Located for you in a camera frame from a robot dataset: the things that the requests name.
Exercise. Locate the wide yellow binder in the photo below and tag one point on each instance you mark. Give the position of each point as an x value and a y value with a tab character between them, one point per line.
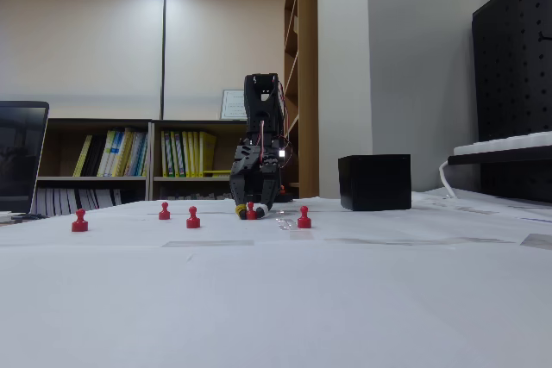
208	154

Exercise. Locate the slim yellow book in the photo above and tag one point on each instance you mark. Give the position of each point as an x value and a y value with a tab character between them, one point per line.
83	156

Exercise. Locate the light blue white book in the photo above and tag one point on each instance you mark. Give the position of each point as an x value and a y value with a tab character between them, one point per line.
139	154

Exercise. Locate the white paper table cover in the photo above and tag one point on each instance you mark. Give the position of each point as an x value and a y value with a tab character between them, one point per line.
259	299

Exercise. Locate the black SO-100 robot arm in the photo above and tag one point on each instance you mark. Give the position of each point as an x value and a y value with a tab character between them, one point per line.
261	105

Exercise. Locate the thin black vertical pole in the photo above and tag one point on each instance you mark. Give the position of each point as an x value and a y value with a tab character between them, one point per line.
164	40

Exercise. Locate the framed white notice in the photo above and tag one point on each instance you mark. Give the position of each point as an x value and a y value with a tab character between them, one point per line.
233	105

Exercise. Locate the narrow yellow binder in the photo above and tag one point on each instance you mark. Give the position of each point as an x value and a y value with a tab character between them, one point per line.
186	154
175	154
165	154
195	154

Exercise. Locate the black square bin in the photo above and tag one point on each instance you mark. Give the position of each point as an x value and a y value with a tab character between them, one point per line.
375	182

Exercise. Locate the black pegboard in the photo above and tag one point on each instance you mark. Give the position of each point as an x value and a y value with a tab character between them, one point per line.
513	83

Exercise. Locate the white binder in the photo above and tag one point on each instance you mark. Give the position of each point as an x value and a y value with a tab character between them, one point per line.
42	202
103	197
64	201

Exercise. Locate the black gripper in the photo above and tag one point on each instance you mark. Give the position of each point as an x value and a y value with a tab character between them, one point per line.
254	179

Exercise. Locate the white power strip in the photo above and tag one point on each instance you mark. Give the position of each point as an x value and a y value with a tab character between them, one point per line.
509	141

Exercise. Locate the black book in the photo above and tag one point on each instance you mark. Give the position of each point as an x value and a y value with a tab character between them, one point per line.
94	157

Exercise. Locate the flat lying yellow book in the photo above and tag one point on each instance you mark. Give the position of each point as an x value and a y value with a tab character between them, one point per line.
217	171

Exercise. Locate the black laptop screen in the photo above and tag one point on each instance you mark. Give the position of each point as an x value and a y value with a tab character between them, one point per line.
21	157

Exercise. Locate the white yellow book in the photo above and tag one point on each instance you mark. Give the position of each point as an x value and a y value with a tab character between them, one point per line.
107	152

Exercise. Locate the tall wooden bookshelf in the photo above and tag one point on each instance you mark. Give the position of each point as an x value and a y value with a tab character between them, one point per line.
308	40

